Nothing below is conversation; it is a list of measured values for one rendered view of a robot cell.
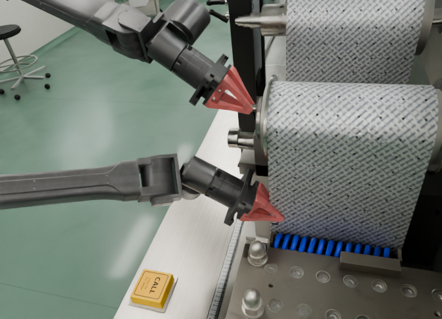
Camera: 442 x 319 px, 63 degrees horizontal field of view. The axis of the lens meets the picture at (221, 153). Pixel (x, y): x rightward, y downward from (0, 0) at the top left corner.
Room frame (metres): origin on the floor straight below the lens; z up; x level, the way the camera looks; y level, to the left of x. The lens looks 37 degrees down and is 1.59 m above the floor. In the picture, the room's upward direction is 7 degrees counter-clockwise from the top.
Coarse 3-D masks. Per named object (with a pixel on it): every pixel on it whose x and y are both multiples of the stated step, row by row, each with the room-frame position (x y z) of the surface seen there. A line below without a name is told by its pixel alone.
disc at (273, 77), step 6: (270, 78) 0.53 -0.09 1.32; (276, 78) 0.57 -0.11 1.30; (270, 84) 0.51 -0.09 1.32; (270, 90) 0.51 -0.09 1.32; (264, 108) 0.48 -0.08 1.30; (264, 114) 0.47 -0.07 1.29; (264, 120) 0.47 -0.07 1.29; (264, 126) 0.46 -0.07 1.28; (264, 132) 0.46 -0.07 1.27; (264, 138) 0.46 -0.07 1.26; (264, 144) 0.46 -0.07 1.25; (264, 150) 0.46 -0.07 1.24
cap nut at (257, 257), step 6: (252, 246) 0.41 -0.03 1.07; (258, 246) 0.40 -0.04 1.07; (252, 252) 0.40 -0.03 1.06; (258, 252) 0.40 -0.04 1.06; (264, 252) 0.40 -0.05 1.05; (252, 258) 0.40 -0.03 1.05; (258, 258) 0.39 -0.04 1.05; (264, 258) 0.40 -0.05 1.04; (252, 264) 0.39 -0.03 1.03; (258, 264) 0.39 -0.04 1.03; (264, 264) 0.39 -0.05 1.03
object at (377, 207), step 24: (288, 168) 0.46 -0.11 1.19; (312, 168) 0.44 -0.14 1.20; (336, 168) 0.43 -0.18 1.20; (288, 192) 0.46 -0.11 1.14; (312, 192) 0.44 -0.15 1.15; (336, 192) 0.43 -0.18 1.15; (360, 192) 0.42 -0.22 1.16; (384, 192) 0.40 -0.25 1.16; (408, 192) 0.39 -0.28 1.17; (288, 216) 0.46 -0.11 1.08; (312, 216) 0.44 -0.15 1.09; (336, 216) 0.43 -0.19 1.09; (360, 216) 0.41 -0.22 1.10; (384, 216) 0.40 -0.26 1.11; (408, 216) 0.39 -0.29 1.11; (336, 240) 0.43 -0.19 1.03; (360, 240) 0.41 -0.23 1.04; (384, 240) 0.40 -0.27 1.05
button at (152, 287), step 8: (144, 272) 0.49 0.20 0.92; (152, 272) 0.48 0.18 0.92; (160, 272) 0.48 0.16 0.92; (144, 280) 0.47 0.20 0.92; (152, 280) 0.46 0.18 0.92; (160, 280) 0.46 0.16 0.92; (168, 280) 0.46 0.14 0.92; (136, 288) 0.45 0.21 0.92; (144, 288) 0.45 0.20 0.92; (152, 288) 0.45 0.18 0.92; (160, 288) 0.44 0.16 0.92; (168, 288) 0.45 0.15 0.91; (136, 296) 0.43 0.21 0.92; (144, 296) 0.43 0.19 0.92; (152, 296) 0.43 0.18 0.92; (160, 296) 0.43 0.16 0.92; (144, 304) 0.42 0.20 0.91; (152, 304) 0.42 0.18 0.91; (160, 304) 0.41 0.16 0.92
